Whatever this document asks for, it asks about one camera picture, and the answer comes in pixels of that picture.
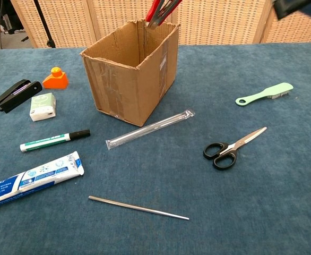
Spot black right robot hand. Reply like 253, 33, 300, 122
273, 0, 311, 20

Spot red-handled metal tongs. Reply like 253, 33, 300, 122
145, 0, 183, 30

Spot brown cardboard box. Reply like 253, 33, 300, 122
80, 19, 181, 128

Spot blue white toothpaste box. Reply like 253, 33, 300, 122
0, 150, 85, 211

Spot woven wicker folding screen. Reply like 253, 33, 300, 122
10, 0, 311, 49

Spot mint green brush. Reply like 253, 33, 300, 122
235, 82, 295, 107

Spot plastic wrapped straw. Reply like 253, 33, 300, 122
105, 109, 196, 151

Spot blue table cloth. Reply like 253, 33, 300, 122
0, 41, 311, 255

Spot orange plastic toy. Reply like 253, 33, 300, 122
42, 66, 70, 90

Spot black tripod stand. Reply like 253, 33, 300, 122
33, 0, 57, 49

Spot thin metal rod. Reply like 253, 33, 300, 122
88, 195, 190, 221

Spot green white tissue pack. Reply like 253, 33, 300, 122
29, 93, 57, 122

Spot green white marker pen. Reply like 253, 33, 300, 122
19, 129, 91, 153

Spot dark hanging clothes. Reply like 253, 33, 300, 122
0, 0, 26, 35

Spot black stapler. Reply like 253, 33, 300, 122
0, 79, 44, 114

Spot black handled scissors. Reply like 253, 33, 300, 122
203, 126, 268, 171

